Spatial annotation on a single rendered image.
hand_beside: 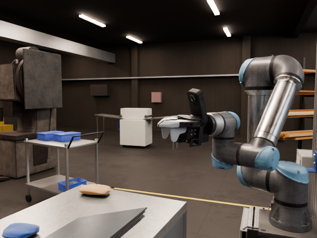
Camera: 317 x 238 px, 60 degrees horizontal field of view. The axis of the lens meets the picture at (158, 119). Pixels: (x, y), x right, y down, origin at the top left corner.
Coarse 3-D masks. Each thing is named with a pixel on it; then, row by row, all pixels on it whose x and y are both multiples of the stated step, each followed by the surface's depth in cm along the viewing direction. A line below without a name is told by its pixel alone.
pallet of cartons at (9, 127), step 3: (3, 117) 1090; (0, 123) 1076; (3, 123) 1090; (0, 126) 1025; (3, 126) 1038; (6, 126) 1053; (9, 126) 1070; (12, 126) 1086; (0, 129) 1025; (3, 129) 1039; (6, 129) 1053; (9, 129) 1071; (12, 129) 1086
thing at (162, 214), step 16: (64, 192) 137; (80, 192) 137; (112, 192) 137; (128, 192) 137; (32, 208) 117; (48, 208) 117; (64, 208) 117; (80, 208) 117; (96, 208) 117; (112, 208) 117; (128, 208) 117; (160, 208) 117; (176, 208) 117; (0, 224) 103; (48, 224) 103; (64, 224) 103; (144, 224) 103; (160, 224) 103
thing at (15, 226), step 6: (6, 228) 95; (12, 228) 94; (18, 228) 93; (24, 228) 93; (30, 228) 94; (36, 228) 95; (6, 234) 91; (12, 234) 90; (18, 234) 90; (24, 234) 90; (30, 234) 92
